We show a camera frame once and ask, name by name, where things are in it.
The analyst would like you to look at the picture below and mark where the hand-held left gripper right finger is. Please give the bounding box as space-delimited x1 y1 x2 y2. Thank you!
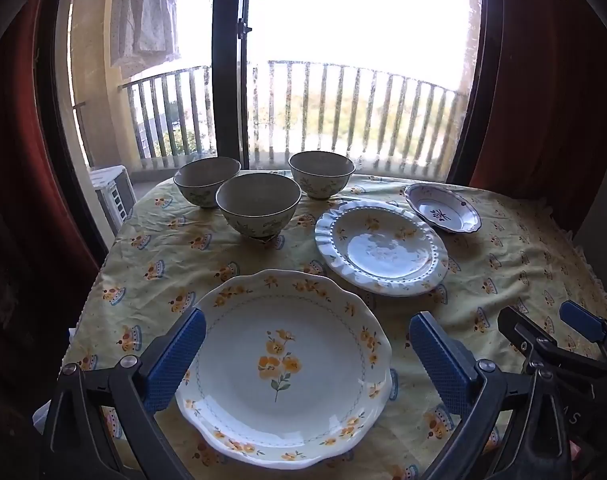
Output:
408 311 573 480

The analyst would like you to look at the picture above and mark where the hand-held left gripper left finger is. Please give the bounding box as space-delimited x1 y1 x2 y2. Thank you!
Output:
34 306 208 480

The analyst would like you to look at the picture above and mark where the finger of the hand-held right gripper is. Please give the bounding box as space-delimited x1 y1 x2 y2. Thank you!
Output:
559 300 607 361
497 306 560 369

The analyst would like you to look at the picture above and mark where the white ruffled rim plate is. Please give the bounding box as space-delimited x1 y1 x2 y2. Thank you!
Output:
314 199 450 297

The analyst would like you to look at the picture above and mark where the large yellow flower plate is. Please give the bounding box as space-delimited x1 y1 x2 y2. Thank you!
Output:
175 269 393 470

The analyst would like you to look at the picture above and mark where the white plate with red rim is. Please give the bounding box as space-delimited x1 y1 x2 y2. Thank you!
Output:
403 183 483 234

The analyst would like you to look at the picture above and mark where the green floral ceramic bowl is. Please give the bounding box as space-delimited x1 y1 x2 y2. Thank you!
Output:
216 172 303 239
174 156 242 209
288 151 356 200

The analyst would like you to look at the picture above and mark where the yellow printed tablecloth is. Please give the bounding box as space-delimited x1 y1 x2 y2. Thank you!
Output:
61 172 607 480

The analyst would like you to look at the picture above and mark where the white air conditioner unit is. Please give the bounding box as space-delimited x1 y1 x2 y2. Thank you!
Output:
88 165 138 236

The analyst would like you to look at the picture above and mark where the red curtain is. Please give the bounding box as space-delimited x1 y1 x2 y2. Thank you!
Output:
471 0 607 231
0 0 109 411

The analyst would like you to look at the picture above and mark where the balcony railing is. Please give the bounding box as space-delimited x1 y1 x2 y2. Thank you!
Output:
118 60 469 176

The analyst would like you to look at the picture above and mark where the hanging white cloth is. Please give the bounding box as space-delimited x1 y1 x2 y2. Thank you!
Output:
108 0 182 76

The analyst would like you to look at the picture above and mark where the dark window frame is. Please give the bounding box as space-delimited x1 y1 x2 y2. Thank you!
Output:
34 0 507 261

